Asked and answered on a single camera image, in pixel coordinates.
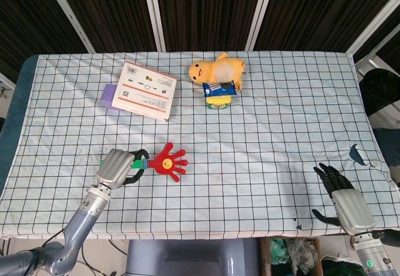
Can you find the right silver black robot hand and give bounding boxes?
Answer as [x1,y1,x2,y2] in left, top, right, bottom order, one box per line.
[311,162,376,236]

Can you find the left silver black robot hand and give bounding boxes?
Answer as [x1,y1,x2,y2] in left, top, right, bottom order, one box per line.
[95,149,149,190]

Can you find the red hand clapper toy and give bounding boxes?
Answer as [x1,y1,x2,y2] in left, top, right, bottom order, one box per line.
[99,142,189,184]

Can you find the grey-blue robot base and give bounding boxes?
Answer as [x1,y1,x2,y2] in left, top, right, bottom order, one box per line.
[124,239,260,276]

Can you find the white plastic bag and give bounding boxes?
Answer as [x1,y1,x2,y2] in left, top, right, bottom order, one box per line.
[287,240,318,275]

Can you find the purple block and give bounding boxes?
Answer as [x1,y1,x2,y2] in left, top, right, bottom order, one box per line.
[102,83,126,112]

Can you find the white cardboard product box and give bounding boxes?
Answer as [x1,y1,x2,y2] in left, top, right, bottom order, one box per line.
[111,61,178,122]

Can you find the green plastic bag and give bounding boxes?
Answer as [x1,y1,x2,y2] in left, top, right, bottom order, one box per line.
[270,238,291,266]

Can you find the brown cardboard box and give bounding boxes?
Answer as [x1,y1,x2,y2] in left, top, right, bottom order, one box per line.
[259,237,324,276]

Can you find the black chair back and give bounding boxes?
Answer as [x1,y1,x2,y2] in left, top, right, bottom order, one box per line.
[358,68,400,117]

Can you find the white checkered tablecloth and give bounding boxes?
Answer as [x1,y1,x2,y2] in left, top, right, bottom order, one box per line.
[0,50,400,241]

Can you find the green container yellow lid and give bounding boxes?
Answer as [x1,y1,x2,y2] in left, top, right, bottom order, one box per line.
[205,94,232,111]

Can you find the blue cookie packet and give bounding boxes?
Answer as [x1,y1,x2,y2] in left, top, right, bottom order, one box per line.
[202,81,238,97]

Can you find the yellow plush toy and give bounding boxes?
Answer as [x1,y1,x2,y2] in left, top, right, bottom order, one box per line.
[188,51,246,92]

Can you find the black floor cables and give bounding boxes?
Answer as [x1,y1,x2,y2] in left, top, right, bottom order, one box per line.
[74,240,126,276]

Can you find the white partition post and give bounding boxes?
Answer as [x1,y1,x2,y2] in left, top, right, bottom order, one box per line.
[42,0,96,54]
[142,0,166,52]
[245,0,278,51]
[345,0,400,55]

